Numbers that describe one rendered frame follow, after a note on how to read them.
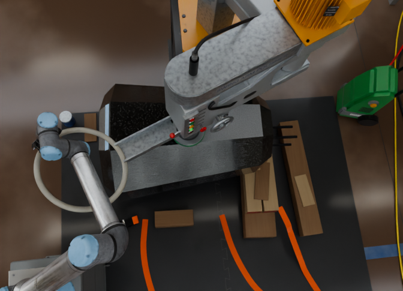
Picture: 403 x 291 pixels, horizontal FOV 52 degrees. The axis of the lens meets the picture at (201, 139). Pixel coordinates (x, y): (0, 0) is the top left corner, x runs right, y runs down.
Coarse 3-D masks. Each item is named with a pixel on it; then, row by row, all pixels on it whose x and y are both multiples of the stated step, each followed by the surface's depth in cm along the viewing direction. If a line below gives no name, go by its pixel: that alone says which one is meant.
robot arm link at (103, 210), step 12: (72, 144) 195; (84, 144) 201; (72, 156) 195; (84, 156) 195; (84, 168) 190; (84, 180) 187; (96, 180) 187; (96, 192) 182; (96, 204) 179; (108, 204) 180; (96, 216) 177; (108, 216) 175; (108, 228) 170; (120, 228) 171; (120, 240) 166; (120, 252) 164
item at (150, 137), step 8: (160, 120) 237; (168, 120) 241; (144, 128) 234; (152, 128) 239; (160, 128) 240; (168, 128) 240; (128, 136) 232; (136, 136) 236; (144, 136) 237; (152, 136) 238; (160, 136) 238; (168, 136) 239; (176, 136) 238; (120, 144) 233; (128, 144) 235; (136, 144) 236; (144, 144) 236; (152, 144) 236; (160, 144) 235; (128, 152) 234; (136, 152) 234; (144, 152) 233; (128, 160) 230
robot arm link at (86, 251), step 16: (80, 240) 156; (96, 240) 158; (112, 240) 163; (64, 256) 164; (80, 256) 155; (96, 256) 156; (112, 256) 162; (48, 272) 169; (64, 272) 164; (80, 272) 164; (16, 288) 184; (32, 288) 176; (48, 288) 172
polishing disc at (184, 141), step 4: (176, 128) 261; (200, 132) 261; (180, 136) 259; (192, 136) 260; (196, 136) 260; (200, 136) 260; (176, 140) 258; (180, 140) 258; (184, 140) 259; (188, 140) 259; (192, 140) 259; (196, 140) 259; (184, 144) 258; (188, 144) 258; (192, 144) 258
